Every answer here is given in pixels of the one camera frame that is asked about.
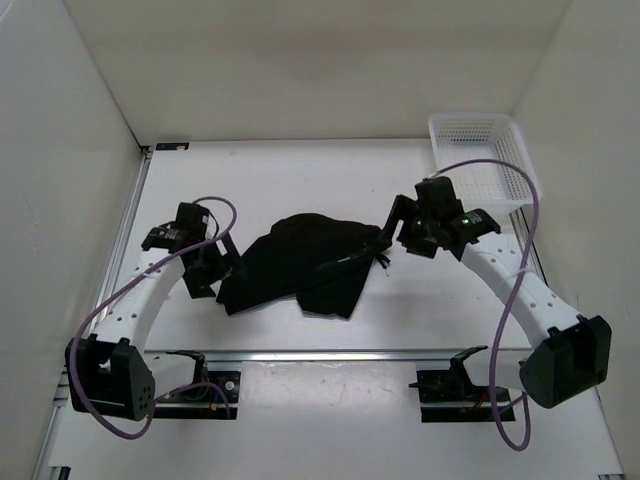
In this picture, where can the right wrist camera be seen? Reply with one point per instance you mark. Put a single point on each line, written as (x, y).
(435, 192)

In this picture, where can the white plastic mesh basket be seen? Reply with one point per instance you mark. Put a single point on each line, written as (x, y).
(483, 154)

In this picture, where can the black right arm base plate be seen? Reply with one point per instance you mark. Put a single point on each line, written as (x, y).
(448, 395)

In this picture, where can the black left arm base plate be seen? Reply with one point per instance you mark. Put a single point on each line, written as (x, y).
(189, 387)

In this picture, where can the left aluminium side rail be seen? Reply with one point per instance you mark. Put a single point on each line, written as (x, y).
(118, 251)

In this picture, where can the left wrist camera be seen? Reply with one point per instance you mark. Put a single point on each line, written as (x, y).
(193, 219)

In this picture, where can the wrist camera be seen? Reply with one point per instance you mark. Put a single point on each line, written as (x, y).
(435, 192)
(193, 219)

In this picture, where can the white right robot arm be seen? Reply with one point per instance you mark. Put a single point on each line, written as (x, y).
(569, 352)

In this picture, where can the black shorts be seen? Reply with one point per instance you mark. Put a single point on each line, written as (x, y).
(322, 262)

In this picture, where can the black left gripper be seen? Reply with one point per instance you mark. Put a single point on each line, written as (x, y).
(199, 285)

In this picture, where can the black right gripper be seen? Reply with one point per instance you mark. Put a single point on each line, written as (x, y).
(421, 248)

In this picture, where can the small dark corner label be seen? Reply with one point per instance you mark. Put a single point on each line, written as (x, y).
(172, 146)

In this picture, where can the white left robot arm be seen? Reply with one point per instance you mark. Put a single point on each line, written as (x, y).
(111, 374)

